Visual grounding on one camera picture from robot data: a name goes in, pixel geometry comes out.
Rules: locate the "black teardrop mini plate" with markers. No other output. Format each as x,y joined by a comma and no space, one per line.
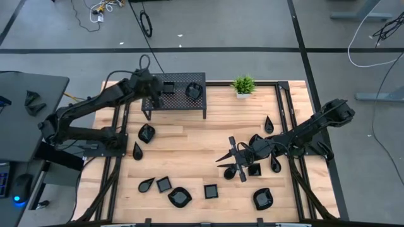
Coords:
228,174
269,126
145,186
276,166
137,154

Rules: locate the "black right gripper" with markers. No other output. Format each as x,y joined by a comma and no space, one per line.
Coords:
257,149

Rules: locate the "dark keyboard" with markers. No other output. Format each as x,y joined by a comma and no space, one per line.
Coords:
3,183

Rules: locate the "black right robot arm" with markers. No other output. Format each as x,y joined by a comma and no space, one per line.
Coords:
315,126

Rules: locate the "blue and black object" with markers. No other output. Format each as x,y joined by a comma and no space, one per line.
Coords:
3,101

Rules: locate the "black square mini plate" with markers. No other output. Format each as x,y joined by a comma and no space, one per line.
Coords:
168,87
254,170
164,184
211,191

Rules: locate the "black frame bracket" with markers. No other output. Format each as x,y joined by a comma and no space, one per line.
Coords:
147,221
260,221

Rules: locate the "grey desk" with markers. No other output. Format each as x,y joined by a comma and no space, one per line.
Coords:
19,135

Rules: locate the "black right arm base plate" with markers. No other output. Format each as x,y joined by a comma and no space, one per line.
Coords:
307,152

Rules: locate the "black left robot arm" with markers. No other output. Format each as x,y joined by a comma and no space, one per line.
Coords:
94,101

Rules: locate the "black aluminium table frame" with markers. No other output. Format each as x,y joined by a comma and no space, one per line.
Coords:
284,85

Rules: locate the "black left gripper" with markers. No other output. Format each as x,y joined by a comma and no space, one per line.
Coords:
146,83

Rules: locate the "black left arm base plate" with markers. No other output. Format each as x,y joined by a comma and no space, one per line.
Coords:
94,151

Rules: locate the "grey desk foot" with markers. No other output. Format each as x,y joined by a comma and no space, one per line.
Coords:
375,96
360,15

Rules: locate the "black computer mouse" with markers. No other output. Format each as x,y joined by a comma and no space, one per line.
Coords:
22,186

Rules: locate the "green plant in white pot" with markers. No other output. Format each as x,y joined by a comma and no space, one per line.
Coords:
243,85

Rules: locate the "spare black gripper finger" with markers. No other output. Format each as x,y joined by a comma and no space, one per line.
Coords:
34,109
31,97

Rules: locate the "black perforated metal rack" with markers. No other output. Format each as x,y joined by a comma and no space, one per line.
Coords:
180,101

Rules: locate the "black desk leg frame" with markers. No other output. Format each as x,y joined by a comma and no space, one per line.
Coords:
60,156

